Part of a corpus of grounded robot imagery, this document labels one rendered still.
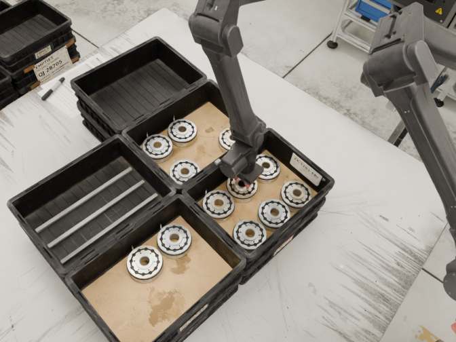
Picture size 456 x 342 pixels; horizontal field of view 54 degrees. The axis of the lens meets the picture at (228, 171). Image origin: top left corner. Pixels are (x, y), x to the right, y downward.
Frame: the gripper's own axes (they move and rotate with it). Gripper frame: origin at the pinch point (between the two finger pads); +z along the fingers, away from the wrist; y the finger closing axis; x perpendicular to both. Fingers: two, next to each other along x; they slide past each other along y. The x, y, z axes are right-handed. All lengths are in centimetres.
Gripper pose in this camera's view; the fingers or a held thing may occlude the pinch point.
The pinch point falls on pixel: (242, 182)
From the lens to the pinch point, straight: 144.2
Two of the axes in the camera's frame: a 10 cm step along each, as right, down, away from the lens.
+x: 6.3, -6.2, 4.7
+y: 7.7, 5.5, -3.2
